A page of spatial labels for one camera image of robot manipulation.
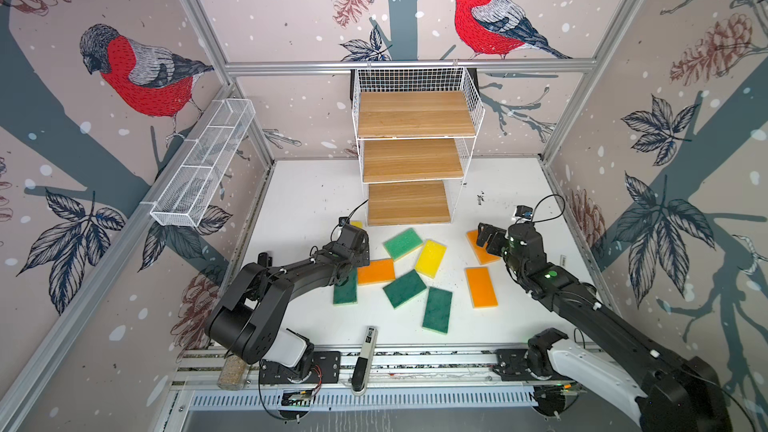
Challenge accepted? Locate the orange sponge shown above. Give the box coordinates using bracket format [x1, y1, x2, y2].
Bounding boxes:
[467, 229, 500, 265]
[465, 267, 498, 308]
[357, 258, 396, 286]

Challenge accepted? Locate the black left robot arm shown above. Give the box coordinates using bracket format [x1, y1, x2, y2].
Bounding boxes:
[204, 224, 370, 381]

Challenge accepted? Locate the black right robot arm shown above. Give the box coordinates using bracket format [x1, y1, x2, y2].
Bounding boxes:
[476, 222, 733, 431]

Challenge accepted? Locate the dark green sponge left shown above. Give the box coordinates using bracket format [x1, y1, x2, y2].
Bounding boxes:
[333, 270, 358, 306]

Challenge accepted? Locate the dark green sponge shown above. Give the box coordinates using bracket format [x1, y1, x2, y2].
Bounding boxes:
[383, 270, 427, 309]
[333, 270, 358, 306]
[422, 287, 453, 334]

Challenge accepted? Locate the light green sponge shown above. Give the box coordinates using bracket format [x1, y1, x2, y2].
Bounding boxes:
[383, 228, 424, 261]

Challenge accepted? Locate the dark green sponge centre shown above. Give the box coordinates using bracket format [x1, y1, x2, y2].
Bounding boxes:
[383, 270, 427, 309]

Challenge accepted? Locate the dark green sponge near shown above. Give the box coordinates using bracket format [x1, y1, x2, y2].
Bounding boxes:
[422, 287, 453, 334]

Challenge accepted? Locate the black white handheld scraper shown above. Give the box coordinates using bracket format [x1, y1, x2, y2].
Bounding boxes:
[350, 326, 378, 396]

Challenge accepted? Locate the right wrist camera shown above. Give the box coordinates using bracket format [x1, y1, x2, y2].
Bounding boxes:
[514, 205, 534, 223]

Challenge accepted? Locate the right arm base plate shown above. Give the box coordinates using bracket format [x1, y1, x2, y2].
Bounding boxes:
[491, 348, 573, 383]

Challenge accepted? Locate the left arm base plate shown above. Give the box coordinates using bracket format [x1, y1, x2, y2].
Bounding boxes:
[259, 351, 341, 385]

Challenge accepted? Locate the white wire wooden shelf unit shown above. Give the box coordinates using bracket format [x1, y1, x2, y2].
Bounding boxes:
[350, 66, 485, 226]

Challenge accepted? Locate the white wire wall basket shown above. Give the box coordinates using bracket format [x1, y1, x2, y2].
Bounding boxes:
[150, 98, 255, 227]

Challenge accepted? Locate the aluminium frame crossbar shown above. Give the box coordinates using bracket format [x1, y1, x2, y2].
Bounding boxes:
[224, 58, 597, 77]

